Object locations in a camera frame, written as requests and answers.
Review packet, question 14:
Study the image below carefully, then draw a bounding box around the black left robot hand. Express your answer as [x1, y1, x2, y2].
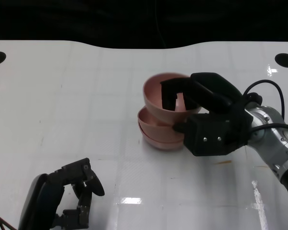
[18, 157, 106, 230]

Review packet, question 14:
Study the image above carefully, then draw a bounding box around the pink plastic bowl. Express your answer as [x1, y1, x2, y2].
[143, 72, 204, 123]
[137, 106, 186, 142]
[139, 124, 186, 151]

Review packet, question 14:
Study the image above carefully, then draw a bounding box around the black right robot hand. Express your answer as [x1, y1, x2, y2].
[160, 72, 252, 147]

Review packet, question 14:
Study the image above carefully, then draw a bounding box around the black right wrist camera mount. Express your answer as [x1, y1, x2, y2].
[182, 112, 240, 157]

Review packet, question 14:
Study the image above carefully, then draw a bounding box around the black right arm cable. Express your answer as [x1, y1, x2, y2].
[243, 79, 288, 133]

